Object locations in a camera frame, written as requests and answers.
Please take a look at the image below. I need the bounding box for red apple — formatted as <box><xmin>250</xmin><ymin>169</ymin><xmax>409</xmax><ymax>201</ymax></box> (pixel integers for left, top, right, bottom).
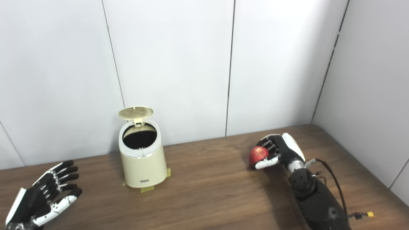
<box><xmin>249</xmin><ymin>146</ymin><xmax>269</xmax><ymax>166</ymax></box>

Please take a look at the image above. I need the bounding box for round cream bin lid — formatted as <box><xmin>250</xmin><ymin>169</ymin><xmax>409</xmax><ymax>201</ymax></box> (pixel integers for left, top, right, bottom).
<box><xmin>119</xmin><ymin>106</ymin><xmax>154</xmax><ymax>127</ymax></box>

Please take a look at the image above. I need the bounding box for thin cable with yellow connector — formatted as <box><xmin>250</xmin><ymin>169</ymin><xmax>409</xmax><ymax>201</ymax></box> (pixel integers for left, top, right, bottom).
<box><xmin>348</xmin><ymin>211</ymin><xmax>374</xmax><ymax>220</ymax></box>

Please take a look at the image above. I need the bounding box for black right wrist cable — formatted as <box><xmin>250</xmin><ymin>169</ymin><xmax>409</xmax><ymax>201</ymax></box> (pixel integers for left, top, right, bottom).
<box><xmin>305</xmin><ymin>158</ymin><xmax>349</xmax><ymax>218</ymax></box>

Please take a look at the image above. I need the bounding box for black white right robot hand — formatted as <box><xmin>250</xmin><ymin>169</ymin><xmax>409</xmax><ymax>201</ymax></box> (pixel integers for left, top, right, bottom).
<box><xmin>250</xmin><ymin>133</ymin><xmax>306</xmax><ymax>170</ymax></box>

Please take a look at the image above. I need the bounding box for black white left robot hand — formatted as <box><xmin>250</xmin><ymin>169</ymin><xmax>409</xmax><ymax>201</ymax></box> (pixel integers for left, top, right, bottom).
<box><xmin>5</xmin><ymin>160</ymin><xmax>83</xmax><ymax>230</ymax></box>

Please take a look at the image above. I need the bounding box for cream-colored trash bin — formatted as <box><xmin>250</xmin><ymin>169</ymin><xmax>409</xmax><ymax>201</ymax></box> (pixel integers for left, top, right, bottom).
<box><xmin>119</xmin><ymin>119</ymin><xmax>167</xmax><ymax>188</ymax></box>

